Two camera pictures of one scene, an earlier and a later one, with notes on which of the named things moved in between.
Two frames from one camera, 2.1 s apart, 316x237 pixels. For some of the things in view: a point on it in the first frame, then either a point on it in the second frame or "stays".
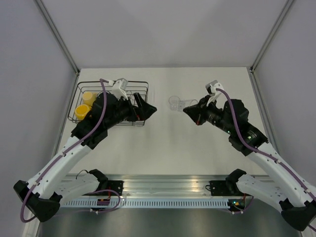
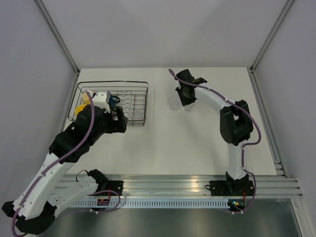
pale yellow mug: [88, 98] stays
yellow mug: [81, 111] stays
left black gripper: [144, 112] → [117, 125]
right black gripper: [197, 112] → [184, 101]
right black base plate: [220, 188] stays
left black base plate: [116, 186] stays
